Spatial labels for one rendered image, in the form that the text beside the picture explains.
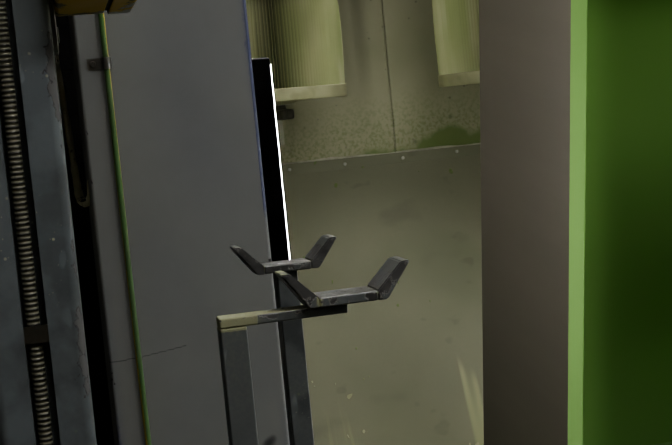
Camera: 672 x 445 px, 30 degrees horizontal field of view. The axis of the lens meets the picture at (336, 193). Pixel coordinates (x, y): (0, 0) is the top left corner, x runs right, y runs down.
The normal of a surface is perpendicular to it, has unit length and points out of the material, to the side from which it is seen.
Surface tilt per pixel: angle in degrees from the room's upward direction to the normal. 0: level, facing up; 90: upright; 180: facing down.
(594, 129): 102
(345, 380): 57
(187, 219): 90
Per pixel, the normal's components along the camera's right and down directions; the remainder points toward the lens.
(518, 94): -0.96, 0.11
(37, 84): 0.22, 0.04
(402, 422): 0.13, -0.51
